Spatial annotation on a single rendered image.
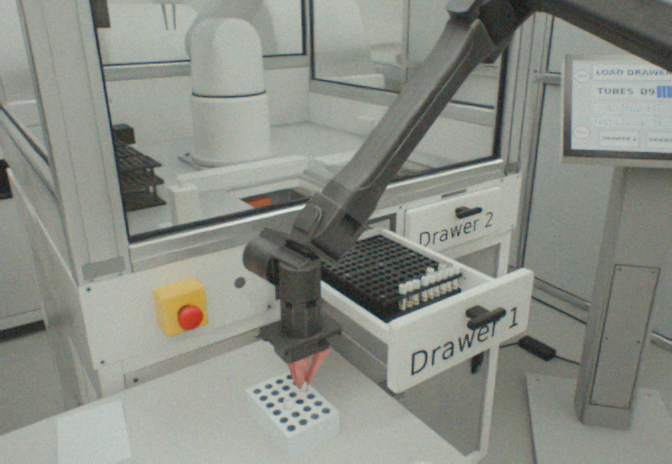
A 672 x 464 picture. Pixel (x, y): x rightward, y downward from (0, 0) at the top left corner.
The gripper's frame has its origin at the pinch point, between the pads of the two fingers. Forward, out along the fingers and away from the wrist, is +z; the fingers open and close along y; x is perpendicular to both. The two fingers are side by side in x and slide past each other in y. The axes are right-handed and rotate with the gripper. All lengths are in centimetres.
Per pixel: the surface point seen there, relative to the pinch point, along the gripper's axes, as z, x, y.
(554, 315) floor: 82, -66, -175
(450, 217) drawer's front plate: -8, -21, -52
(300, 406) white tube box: 1.3, 3.3, 2.3
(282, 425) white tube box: 1.3, 5.2, 6.2
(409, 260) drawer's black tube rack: -8.7, -8.6, -28.0
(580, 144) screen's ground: -18, -22, -98
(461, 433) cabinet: 61, -23, -66
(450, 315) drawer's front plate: -10.3, 10.8, -18.5
